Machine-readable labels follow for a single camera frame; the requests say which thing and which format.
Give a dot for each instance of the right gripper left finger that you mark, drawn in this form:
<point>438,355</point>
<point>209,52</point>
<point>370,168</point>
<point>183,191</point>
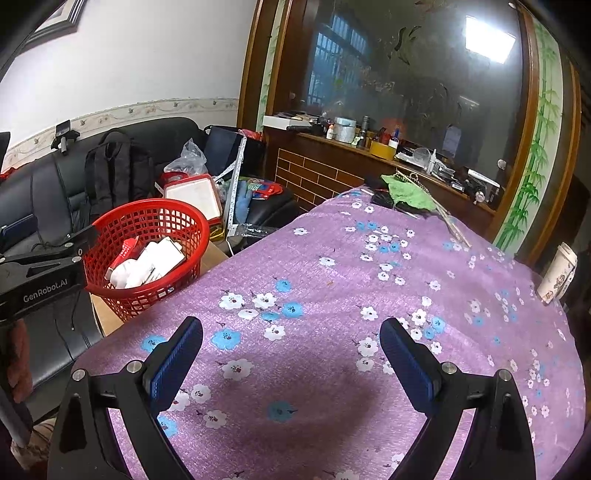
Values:
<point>84,445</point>

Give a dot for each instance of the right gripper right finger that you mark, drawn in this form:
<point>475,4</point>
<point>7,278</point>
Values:
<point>498,445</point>

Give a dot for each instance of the red torn candy wrapper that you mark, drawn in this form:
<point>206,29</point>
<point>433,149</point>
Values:
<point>128,251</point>

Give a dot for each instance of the long white medicine box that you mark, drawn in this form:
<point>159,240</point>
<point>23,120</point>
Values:
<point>153,261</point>

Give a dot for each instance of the black leather sofa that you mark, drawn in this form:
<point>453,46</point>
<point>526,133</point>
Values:
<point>52,188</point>

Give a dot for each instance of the red plastic basket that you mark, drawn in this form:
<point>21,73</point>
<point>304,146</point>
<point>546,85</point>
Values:
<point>150,220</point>

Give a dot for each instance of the black backpack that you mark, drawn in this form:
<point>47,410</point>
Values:
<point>117,171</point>

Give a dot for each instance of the purple floral tablecloth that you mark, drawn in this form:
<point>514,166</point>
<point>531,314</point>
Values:
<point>291,381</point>

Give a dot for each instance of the white patterned paper cup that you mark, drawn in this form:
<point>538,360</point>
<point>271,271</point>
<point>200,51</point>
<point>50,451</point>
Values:
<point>559,274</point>

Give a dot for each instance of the red rimmed white container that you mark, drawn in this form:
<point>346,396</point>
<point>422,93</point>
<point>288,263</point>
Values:
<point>198,191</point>

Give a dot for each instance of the clear plastic bag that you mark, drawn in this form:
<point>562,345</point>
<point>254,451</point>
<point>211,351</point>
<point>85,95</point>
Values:
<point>191,161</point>

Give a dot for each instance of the rolled paper sticks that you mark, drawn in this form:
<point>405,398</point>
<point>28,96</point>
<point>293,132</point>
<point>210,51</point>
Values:
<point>442,211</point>

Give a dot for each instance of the green cloth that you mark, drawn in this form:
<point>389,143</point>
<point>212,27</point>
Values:
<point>404,190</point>

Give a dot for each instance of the black garment on table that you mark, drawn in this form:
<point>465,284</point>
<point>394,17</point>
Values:
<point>379,195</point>

